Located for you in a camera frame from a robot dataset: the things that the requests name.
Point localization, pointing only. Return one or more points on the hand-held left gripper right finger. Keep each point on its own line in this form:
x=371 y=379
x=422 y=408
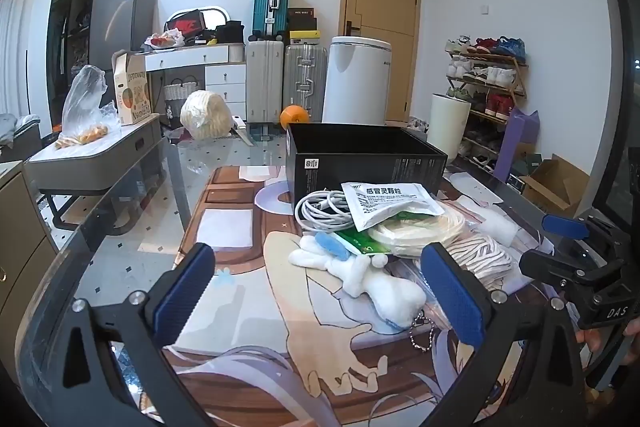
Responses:
x=454 y=297

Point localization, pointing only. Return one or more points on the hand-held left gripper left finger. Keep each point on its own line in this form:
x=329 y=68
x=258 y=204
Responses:
x=184 y=294

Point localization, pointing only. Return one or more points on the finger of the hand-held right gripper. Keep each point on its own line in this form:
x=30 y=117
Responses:
x=565 y=227
x=550 y=264

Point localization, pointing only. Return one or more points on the white striped cloth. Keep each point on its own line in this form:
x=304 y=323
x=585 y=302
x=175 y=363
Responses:
x=480 y=257

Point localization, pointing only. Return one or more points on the white medicine sachet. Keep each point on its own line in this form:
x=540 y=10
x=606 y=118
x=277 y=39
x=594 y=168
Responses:
x=385 y=203

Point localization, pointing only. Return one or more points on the black cardboard box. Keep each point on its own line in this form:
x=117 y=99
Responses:
x=350 y=172

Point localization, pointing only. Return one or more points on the white soft pad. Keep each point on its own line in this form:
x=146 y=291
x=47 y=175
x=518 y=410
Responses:
x=502 y=227

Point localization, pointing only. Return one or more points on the person's right hand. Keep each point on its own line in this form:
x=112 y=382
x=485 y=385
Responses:
x=592 y=340

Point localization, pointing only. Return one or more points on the open brown cardboard box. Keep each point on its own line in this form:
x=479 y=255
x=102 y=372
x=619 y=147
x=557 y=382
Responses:
x=557 y=187

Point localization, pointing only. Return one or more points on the dark green box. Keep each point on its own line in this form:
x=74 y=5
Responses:
x=520 y=179

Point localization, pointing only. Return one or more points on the printed desk mat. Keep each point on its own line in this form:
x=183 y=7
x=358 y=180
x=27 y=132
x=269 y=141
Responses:
x=250 y=307

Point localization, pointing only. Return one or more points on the clear bag of white coil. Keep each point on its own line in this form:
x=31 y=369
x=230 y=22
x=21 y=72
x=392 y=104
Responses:
x=430 y=229

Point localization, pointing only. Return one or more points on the purple bag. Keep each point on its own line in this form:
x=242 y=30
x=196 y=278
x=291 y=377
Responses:
x=520 y=137

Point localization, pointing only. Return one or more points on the green packet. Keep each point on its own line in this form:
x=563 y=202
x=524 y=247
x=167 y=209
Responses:
x=360 y=242

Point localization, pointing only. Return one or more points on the small white cylinder bin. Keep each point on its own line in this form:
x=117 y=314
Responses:
x=447 y=127

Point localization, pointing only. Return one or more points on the grey side table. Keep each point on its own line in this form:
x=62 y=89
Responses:
x=90 y=162

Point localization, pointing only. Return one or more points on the wooden shoe rack with shoes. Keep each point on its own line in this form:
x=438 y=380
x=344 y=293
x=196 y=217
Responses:
x=492 y=77

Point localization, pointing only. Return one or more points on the brown cabinet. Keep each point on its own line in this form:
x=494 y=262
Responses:
x=20 y=247

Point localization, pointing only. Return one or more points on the white cabbage in net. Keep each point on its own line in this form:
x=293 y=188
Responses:
x=206 y=114

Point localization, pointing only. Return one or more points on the woven basket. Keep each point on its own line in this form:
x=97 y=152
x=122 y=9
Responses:
x=181 y=94

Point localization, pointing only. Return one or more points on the printed fruit carton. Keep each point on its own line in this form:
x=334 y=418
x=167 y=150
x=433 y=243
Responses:
x=134 y=97

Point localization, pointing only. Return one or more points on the orange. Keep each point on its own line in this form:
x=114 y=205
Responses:
x=292 y=114

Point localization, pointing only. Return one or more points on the clear bag of oranges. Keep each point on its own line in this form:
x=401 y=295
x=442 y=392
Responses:
x=87 y=102

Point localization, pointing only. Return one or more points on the white desk with drawers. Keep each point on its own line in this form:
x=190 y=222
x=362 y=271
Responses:
x=225 y=77

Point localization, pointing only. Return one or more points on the white suitcase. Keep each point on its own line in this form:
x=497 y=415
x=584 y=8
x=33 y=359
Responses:
x=264 y=82

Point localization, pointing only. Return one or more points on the large white trash can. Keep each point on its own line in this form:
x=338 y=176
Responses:
x=356 y=79

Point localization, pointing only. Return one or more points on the silver suitcase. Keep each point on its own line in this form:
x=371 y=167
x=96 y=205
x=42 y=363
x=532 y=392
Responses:
x=305 y=82

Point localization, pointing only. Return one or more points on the plastic bag of food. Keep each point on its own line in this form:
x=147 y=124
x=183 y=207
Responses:
x=165 y=40

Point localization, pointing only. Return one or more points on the black bag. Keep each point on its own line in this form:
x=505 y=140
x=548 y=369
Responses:
x=231 y=32

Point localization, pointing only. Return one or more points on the red black shoe box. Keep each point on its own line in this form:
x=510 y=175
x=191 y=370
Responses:
x=184 y=23

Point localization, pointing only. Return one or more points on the grey fridge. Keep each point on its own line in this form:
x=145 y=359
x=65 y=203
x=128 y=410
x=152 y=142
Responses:
x=120 y=22

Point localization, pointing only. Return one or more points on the white framed mirror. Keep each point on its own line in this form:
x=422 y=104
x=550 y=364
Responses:
x=220 y=12

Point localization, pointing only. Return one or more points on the black yellow box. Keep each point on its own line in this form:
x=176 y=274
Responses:
x=304 y=35

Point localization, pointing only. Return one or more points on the teal suitcase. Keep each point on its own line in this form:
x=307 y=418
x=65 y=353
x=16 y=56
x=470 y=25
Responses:
x=270 y=4

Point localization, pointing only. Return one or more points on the black gift box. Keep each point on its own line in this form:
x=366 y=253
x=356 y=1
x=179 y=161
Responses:
x=302 y=12

